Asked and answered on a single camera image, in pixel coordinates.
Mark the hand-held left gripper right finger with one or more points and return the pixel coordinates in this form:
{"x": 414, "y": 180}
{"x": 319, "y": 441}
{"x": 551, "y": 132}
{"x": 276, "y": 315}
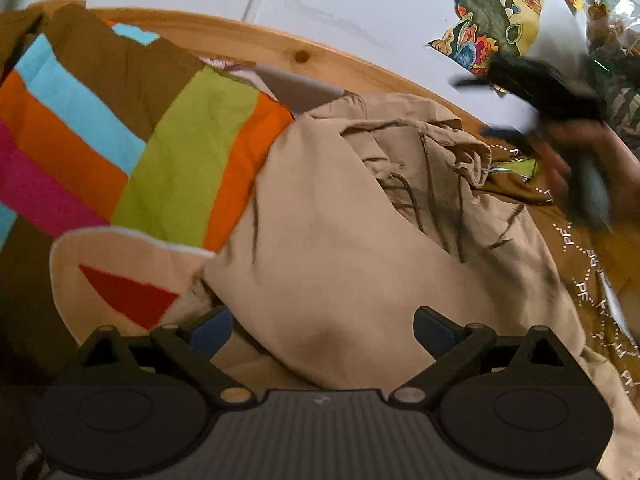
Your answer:
{"x": 431, "y": 331}

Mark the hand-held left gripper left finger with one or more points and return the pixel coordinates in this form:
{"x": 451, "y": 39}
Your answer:
{"x": 216, "y": 331}

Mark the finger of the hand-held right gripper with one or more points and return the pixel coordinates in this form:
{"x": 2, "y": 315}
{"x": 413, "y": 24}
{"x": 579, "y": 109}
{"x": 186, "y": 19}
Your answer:
{"x": 505, "y": 136}
{"x": 472, "y": 81}

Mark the beige garment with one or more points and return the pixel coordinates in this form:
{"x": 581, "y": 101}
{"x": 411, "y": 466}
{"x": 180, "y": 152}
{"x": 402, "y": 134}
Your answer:
{"x": 325, "y": 235}

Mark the clear plastic bag of clothes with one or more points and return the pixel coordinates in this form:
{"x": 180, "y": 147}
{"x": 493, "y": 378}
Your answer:
{"x": 617, "y": 35}

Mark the person's right hand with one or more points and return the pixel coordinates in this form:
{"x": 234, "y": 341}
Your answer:
{"x": 622, "y": 170}

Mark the colourful patterned cloth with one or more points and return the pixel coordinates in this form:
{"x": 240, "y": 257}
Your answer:
{"x": 492, "y": 10}

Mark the colourful printed blanket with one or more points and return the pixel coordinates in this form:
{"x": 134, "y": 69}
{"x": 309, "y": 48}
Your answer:
{"x": 75, "y": 110}

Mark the wooden bed frame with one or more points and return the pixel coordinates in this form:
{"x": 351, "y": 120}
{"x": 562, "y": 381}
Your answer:
{"x": 320, "y": 55}

